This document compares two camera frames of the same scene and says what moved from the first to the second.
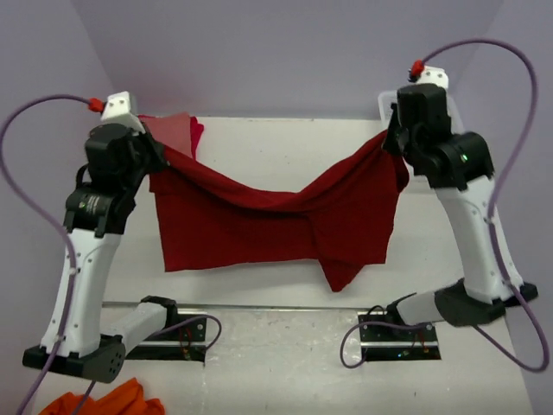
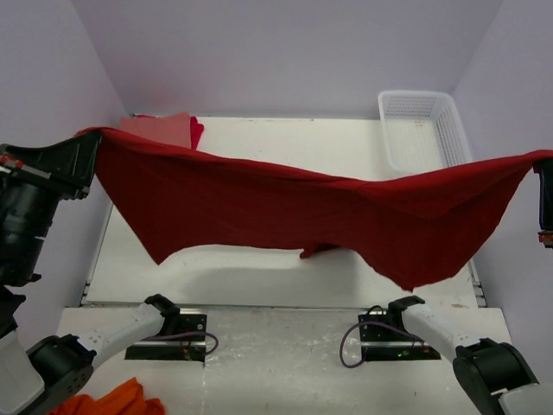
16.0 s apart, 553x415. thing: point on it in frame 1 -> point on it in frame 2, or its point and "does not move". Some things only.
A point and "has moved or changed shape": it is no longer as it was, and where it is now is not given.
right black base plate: x=393 y=343 does not move
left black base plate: x=185 y=341 does not move
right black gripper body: x=397 y=140 -> x=546 y=226
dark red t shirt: x=211 y=220 has moved or changed shape
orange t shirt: x=129 y=399 does not move
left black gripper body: x=148 y=159 -> x=42 y=169
